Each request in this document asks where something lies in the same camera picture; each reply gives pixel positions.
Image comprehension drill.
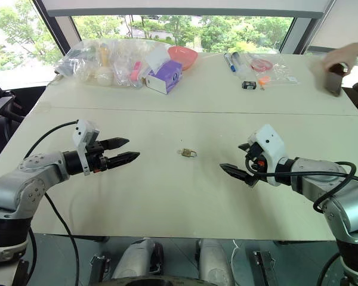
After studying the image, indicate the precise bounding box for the clear flat plastic bag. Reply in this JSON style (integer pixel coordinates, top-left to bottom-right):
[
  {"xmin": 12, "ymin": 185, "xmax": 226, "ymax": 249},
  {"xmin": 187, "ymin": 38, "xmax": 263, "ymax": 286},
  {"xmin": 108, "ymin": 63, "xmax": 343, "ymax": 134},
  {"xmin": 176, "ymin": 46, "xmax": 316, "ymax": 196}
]
[{"xmin": 267, "ymin": 63, "xmax": 301, "ymax": 88}]

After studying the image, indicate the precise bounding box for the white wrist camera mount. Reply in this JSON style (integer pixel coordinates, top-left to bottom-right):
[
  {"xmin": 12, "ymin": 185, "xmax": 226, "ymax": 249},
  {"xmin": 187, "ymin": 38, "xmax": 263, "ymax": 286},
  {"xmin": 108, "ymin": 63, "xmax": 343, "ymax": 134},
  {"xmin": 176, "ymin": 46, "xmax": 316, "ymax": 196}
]
[
  {"xmin": 246, "ymin": 124, "xmax": 289, "ymax": 187},
  {"xmin": 72, "ymin": 119, "xmax": 101, "ymax": 177}
]

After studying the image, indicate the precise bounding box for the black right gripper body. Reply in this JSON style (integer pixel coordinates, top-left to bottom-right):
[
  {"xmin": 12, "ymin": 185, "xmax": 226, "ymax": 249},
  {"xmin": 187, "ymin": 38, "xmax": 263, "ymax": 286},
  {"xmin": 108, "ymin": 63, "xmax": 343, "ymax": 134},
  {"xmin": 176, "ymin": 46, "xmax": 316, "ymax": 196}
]
[{"xmin": 244, "ymin": 142, "xmax": 271, "ymax": 179}]

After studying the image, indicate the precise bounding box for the pink small object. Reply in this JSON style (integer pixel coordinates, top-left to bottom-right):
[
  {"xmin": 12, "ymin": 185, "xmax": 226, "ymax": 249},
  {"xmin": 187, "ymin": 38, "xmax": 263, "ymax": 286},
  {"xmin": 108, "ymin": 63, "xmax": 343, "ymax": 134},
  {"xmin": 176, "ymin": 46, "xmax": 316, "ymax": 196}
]
[{"xmin": 130, "ymin": 61, "xmax": 142, "ymax": 82}]

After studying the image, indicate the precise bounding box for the pink plastic bowl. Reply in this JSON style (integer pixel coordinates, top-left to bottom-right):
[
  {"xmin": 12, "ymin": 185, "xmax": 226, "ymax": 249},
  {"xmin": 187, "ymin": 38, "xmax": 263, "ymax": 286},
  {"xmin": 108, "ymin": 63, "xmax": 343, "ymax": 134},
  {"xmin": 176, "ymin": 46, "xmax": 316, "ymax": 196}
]
[{"xmin": 167, "ymin": 45, "xmax": 199, "ymax": 72}]

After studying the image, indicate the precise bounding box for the black office chair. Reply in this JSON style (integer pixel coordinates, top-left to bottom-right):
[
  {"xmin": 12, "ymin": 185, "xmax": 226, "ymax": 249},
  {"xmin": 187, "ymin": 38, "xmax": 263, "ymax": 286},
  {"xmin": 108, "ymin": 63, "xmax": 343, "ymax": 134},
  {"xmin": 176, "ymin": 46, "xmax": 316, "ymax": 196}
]
[{"xmin": 0, "ymin": 63, "xmax": 28, "ymax": 172}]

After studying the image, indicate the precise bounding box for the purple and white carton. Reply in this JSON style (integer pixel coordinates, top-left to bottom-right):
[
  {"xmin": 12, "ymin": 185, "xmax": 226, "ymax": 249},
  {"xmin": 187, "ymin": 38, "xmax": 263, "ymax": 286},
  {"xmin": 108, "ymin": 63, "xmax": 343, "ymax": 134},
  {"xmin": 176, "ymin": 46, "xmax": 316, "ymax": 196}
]
[{"xmin": 144, "ymin": 59, "xmax": 184, "ymax": 96}]

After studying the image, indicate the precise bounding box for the white round bottle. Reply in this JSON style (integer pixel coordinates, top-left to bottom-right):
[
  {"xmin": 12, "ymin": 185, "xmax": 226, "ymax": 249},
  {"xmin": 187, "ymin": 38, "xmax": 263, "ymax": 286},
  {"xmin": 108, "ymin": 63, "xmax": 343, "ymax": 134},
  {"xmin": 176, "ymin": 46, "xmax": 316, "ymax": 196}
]
[{"xmin": 95, "ymin": 66, "xmax": 114, "ymax": 88}]

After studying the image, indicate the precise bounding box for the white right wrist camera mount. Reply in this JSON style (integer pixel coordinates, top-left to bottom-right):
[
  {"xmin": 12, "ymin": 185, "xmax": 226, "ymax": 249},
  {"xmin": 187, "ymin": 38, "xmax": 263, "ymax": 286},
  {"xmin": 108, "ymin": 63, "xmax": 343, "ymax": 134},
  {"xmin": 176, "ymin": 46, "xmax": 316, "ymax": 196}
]
[{"xmin": 246, "ymin": 124, "xmax": 289, "ymax": 187}]

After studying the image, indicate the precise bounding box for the yellow wooden object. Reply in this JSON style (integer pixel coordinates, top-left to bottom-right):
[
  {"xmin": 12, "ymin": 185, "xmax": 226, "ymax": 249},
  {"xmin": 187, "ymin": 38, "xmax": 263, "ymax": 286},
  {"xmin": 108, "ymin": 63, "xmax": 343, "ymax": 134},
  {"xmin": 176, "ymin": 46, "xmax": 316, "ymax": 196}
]
[{"xmin": 98, "ymin": 42, "xmax": 112, "ymax": 70}]

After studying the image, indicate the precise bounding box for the white thin cable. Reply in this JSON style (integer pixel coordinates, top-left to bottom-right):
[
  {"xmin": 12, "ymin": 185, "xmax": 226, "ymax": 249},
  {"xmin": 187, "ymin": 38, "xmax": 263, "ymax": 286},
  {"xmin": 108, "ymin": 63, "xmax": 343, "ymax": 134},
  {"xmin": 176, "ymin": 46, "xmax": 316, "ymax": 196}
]
[{"xmin": 230, "ymin": 239, "xmax": 243, "ymax": 286}]

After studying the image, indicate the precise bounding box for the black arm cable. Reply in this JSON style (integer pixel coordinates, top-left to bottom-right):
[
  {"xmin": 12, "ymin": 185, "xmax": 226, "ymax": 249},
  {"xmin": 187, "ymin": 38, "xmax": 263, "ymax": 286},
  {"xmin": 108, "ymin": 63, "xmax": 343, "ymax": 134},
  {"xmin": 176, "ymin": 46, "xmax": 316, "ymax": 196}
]
[
  {"xmin": 245, "ymin": 157, "xmax": 357, "ymax": 214},
  {"xmin": 23, "ymin": 119, "xmax": 80, "ymax": 160}
]

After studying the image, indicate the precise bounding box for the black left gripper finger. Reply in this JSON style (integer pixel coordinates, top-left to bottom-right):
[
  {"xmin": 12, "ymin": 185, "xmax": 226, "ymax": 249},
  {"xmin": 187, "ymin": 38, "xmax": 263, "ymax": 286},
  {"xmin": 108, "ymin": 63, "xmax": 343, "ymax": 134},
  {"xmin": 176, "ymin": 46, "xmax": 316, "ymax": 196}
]
[
  {"xmin": 103, "ymin": 137, "xmax": 130, "ymax": 151},
  {"xmin": 106, "ymin": 151, "xmax": 141, "ymax": 171}
]

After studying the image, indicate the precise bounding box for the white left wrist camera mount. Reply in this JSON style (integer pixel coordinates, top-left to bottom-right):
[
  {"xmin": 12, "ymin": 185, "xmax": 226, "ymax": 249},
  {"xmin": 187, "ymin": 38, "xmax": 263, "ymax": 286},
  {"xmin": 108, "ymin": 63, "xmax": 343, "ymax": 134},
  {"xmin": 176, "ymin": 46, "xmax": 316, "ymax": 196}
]
[{"xmin": 72, "ymin": 119, "xmax": 101, "ymax": 177}]

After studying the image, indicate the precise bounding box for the grey roller blind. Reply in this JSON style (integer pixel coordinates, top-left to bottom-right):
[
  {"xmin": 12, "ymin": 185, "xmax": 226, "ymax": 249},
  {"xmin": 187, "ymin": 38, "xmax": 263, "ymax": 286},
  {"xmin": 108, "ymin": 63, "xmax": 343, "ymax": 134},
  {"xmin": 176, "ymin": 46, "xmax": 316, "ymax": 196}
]
[{"xmin": 45, "ymin": 0, "xmax": 331, "ymax": 18}]

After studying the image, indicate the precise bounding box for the blue marker pen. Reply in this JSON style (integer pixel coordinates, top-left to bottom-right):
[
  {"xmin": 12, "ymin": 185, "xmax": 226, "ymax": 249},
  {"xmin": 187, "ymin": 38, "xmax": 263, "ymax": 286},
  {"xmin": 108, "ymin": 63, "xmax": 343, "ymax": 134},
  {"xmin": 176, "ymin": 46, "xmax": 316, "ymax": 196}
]
[{"xmin": 224, "ymin": 52, "xmax": 237, "ymax": 73}]

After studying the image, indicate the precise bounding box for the black metal bracket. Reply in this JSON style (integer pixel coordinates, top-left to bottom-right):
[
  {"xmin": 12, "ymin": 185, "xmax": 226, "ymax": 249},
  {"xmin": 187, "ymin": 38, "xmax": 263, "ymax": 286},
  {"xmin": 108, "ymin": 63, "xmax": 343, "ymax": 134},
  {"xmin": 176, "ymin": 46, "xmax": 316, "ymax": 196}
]
[
  {"xmin": 88, "ymin": 252, "xmax": 112, "ymax": 284},
  {"xmin": 251, "ymin": 250, "xmax": 277, "ymax": 286}
]

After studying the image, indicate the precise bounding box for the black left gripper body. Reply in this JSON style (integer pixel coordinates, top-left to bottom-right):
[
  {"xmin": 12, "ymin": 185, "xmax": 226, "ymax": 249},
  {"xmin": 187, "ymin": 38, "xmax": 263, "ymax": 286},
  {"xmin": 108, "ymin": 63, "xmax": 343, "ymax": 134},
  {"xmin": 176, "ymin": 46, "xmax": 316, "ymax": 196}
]
[{"xmin": 85, "ymin": 141, "xmax": 109, "ymax": 175}]

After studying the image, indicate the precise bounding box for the long black hanging cable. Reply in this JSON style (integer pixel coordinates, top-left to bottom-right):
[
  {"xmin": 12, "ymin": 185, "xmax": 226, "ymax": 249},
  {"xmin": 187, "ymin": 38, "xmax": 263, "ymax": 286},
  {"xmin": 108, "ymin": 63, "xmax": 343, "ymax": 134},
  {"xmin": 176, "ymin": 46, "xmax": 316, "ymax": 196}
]
[{"xmin": 27, "ymin": 191, "xmax": 80, "ymax": 286}]

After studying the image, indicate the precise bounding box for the person's bare hand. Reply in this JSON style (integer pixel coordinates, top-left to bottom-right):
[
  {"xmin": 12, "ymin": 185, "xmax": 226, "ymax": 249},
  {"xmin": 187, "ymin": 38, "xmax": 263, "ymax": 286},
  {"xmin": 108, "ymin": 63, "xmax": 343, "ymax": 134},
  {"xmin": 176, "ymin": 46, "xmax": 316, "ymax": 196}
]
[{"xmin": 322, "ymin": 44, "xmax": 358, "ymax": 73}]

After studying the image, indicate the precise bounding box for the clear bag with red ring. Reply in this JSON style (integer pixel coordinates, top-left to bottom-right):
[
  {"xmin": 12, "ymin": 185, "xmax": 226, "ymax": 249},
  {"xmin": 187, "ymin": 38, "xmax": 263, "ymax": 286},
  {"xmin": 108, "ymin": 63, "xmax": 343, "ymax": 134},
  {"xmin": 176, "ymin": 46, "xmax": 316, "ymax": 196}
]
[{"xmin": 246, "ymin": 52, "xmax": 285, "ymax": 74}]

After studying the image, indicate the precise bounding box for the white roller blind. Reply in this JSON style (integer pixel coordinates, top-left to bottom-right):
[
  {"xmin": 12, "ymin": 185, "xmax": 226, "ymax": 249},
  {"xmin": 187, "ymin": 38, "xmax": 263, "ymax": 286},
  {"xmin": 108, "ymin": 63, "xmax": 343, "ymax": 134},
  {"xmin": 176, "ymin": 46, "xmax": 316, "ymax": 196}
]
[{"xmin": 306, "ymin": 0, "xmax": 358, "ymax": 48}]

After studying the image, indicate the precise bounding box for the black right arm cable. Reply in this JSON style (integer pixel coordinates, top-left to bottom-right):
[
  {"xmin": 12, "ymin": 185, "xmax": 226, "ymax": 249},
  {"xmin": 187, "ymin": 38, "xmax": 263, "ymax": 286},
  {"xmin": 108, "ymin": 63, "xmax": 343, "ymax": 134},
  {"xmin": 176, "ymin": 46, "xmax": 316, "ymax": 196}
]
[{"xmin": 245, "ymin": 157, "xmax": 357, "ymax": 214}]

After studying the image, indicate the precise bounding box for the clear plastic bag pile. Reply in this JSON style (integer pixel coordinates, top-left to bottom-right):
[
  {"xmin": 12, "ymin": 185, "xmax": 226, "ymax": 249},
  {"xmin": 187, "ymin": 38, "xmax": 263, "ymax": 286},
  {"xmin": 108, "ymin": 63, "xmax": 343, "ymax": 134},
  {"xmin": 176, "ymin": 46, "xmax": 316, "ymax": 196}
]
[{"xmin": 54, "ymin": 39, "xmax": 171, "ymax": 89}]

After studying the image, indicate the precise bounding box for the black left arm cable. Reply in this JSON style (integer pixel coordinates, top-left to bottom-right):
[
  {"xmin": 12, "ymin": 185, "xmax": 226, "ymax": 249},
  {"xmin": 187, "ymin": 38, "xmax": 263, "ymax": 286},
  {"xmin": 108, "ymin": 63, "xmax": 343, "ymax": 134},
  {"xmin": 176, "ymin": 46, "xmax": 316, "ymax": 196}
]
[{"xmin": 23, "ymin": 119, "xmax": 80, "ymax": 160}]

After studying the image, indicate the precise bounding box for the silver robot leg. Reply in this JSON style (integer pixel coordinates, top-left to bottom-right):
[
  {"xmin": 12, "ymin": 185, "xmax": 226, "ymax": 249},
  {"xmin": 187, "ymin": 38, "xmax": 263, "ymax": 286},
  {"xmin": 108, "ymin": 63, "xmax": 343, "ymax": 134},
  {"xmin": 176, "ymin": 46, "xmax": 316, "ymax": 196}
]
[
  {"xmin": 196, "ymin": 238, "xmax": 237, "ymax": 286},
  {"xmin": 111, "ymin": 237, "xmax": 165, "ymax": 281}
]

